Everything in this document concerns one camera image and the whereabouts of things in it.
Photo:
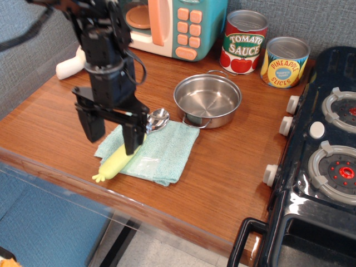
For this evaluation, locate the tomato sauce can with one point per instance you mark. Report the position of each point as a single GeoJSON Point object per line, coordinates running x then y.
{"type": "Point", "coordinates": [244, 36]}

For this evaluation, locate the toy microwave teal and cream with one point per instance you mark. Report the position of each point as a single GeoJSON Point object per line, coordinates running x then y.
{"type": "Point", "coordinates": [185, 30]}

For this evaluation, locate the plush mushroom toy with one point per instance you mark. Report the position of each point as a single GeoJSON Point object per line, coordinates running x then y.
{"type": "Point", "coordinates": [71, 66]}

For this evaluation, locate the small stainless steel pot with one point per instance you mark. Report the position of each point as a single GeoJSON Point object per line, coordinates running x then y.
{"type": "Point", "coordinates": [207, 100]}

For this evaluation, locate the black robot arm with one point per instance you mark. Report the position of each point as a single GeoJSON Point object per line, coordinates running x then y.
{"type": "Point", "coordinates": [104, 37]}

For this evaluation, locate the black toy stove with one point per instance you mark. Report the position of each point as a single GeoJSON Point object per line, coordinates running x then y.
{"type": "Point", "coordinates": [311, 210]}

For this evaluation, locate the spoon with yellow-green handle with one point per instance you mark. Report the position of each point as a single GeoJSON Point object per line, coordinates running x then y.
{"type": "Point", "coordinates": [156, 120]}

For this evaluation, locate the orange plush object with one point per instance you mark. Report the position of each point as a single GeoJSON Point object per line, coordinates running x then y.
{"type": "Point", "coordinates": [9, 263]}

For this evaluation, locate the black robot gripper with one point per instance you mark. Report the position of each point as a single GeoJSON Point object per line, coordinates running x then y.
{"type": "Point", "coordinates": [111, 96]}

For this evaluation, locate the light blue folded cloth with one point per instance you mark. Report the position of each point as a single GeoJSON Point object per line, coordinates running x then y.
{"type": "Point", "coordinates": [162, 157]}

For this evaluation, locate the pineapple slices can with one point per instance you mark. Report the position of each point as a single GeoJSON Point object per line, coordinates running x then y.
{"type": "Point", "coordinates": [284, 61]}

